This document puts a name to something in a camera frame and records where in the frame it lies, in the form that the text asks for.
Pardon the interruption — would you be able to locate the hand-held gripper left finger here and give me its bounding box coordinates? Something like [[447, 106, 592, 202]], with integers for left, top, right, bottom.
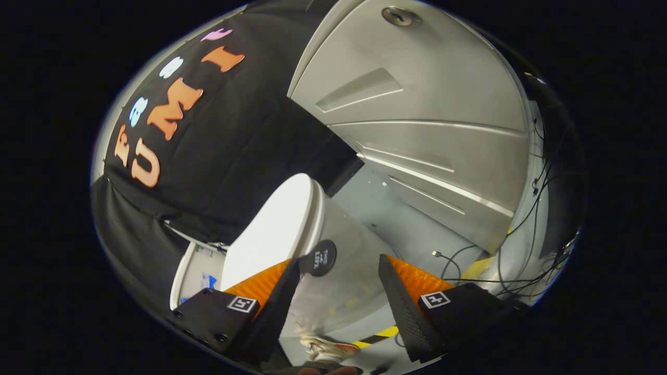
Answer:
[[167, 258, 301, 365]]

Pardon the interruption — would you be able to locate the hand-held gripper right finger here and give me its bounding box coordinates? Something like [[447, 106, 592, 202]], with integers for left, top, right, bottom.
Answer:
[[378, 254, 529, 364]]

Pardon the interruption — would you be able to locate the white toilet lid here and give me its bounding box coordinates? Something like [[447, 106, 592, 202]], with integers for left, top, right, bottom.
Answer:
[[220, 173, 338, 292]]

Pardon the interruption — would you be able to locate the white toilet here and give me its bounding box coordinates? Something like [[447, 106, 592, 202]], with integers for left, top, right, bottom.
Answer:
[[170, 190, 399, 339]]

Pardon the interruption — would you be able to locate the yellow black floor tape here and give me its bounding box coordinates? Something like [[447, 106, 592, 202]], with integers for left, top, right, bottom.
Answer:
[[353, 254, 497, 351]]

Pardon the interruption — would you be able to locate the person's shoe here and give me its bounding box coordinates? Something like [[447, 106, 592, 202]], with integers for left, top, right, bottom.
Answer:
[[299, 334, 361, 364]]

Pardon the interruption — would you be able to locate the black backdrop cloth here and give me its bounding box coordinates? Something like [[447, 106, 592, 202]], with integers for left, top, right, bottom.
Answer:
[[91, 0, 365, 318]]

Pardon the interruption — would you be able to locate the white cabinet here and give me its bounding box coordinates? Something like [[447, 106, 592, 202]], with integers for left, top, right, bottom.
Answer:
[[288, 0, 533, 257]]

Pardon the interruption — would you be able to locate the bundle of black cables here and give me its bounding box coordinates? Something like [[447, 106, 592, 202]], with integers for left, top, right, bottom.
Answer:
[[431, 78, 580, 313]]

